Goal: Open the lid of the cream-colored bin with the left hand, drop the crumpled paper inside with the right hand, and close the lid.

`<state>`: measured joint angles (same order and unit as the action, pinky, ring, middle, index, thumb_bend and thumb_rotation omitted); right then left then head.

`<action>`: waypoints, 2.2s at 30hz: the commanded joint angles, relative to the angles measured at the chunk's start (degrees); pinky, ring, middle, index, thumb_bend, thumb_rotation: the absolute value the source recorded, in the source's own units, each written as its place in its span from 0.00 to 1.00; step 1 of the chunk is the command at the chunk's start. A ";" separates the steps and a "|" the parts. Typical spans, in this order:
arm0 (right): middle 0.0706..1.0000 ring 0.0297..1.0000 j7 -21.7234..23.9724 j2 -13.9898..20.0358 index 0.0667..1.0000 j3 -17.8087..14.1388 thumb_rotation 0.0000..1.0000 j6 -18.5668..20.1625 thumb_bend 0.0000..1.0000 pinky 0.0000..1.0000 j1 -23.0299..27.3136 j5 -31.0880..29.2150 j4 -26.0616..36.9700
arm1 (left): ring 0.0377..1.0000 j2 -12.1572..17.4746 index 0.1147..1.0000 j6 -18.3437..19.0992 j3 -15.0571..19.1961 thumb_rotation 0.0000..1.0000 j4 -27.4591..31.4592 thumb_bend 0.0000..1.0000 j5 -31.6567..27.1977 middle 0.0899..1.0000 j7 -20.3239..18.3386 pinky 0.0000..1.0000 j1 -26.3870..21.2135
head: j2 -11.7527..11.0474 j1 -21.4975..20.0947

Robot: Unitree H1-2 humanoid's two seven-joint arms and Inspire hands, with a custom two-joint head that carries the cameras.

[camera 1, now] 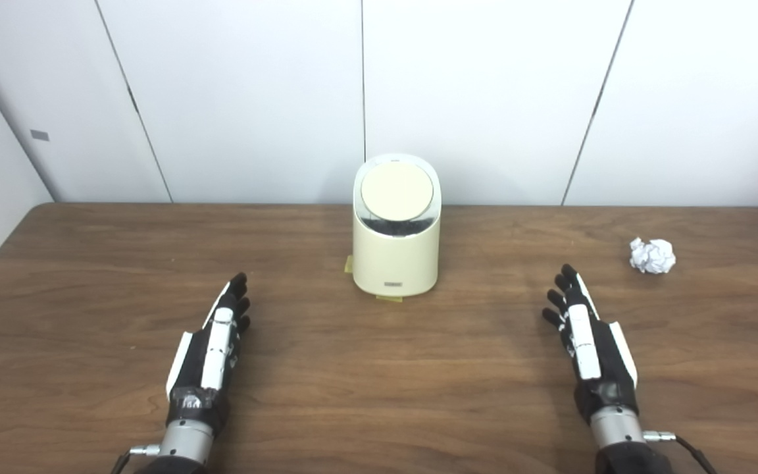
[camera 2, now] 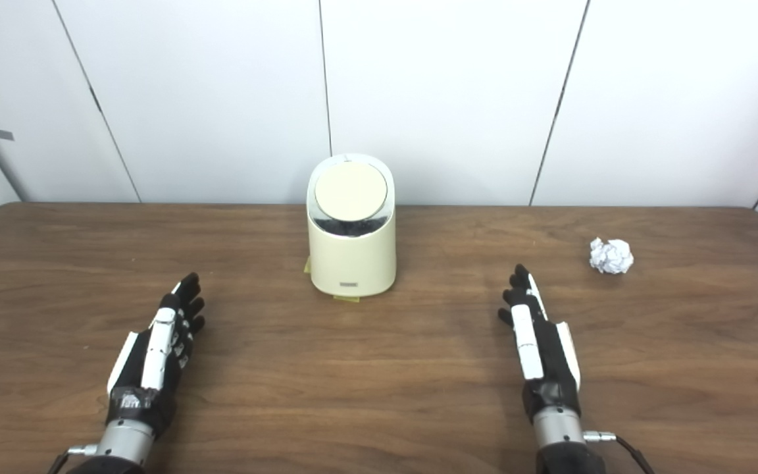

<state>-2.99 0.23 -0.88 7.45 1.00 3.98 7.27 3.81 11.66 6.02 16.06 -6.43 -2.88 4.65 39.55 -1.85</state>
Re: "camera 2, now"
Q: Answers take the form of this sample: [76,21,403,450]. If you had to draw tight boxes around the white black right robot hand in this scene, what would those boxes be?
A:
[497,264,582,423]

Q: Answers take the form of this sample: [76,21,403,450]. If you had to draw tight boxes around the white paper ball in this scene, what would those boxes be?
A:
[589,238,635,275]

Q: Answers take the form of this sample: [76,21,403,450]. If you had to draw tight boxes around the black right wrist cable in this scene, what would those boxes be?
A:
[583,430,656,474]

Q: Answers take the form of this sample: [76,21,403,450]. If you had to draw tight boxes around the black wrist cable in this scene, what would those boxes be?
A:
[583,430,656,474]
[47,444,100,474]

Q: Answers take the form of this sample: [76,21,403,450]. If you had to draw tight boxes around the cream-colored plastic bin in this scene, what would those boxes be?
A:
[305,153,397,298]

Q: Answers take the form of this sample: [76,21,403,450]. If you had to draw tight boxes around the cream round bin lid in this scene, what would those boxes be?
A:
[314,161,388,222]

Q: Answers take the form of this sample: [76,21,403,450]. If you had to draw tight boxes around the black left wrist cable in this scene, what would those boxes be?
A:
[47,444,100,474]

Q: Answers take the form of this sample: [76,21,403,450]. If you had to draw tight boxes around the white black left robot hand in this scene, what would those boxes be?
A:
[106,272,207,436]

